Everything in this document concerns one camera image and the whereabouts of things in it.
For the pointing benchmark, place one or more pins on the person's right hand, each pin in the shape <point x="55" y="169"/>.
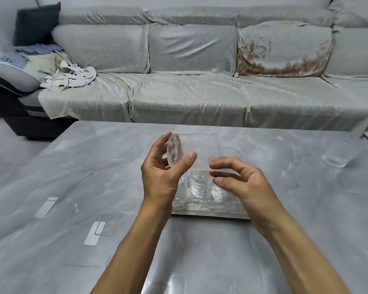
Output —
<point x="254" y="192"/>

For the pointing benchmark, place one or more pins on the person's left hand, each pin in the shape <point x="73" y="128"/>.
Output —
<point x="158" y="177"/>

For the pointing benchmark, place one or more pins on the person's right thumb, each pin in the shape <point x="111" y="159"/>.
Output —
<point x="228" y="183"/>

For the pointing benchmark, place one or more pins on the person's left thumb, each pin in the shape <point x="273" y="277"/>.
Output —
<point x="185" y="164"/>

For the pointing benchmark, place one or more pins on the clear embossed glass mug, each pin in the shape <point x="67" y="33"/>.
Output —
<point x="204" y="150"/>

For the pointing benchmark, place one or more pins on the person's left forearm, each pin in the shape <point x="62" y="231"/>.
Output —
<point x="132" y="251"/>

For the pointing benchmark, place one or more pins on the person's right forearm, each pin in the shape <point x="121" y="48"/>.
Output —
<point x="297" y="257"/>

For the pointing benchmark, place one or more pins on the clear embossed glass cup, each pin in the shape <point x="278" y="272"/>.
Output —
<point x="199" y="183"/>
<point x="180" y="194"/>
<point x="221" y="194"/>

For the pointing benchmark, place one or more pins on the clear rectangular tray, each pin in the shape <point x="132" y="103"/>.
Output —
<point x="202" y="208"/>

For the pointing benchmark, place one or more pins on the grey patterned sofa cover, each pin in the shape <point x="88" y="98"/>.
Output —
<point x="187" y="97"/>

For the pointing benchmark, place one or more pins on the plain clear glass tumbler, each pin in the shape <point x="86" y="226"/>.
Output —
<point x="337" y="154"/>

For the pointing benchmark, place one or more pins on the grey sofa back cushion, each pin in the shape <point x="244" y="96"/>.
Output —
<point x="355" y="52"/>
<point x="101" y="48"/>
<point x="193" y="48"/>

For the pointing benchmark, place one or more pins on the white patterned crumpled garment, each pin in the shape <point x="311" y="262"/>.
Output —
<point x="73" y="77"/>

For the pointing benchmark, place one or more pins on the grey cushion with brown flowers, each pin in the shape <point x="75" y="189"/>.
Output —
<point x="282" y="48"/>

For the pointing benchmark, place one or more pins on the pale blue folded clothes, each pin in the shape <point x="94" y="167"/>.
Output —
<point x="33" y="55"/>

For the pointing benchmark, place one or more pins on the grey sofa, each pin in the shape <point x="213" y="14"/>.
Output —
<point x="6" y="88"/>

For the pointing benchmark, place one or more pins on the dark green pillow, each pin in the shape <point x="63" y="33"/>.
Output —
<point x="36" y="24"/>

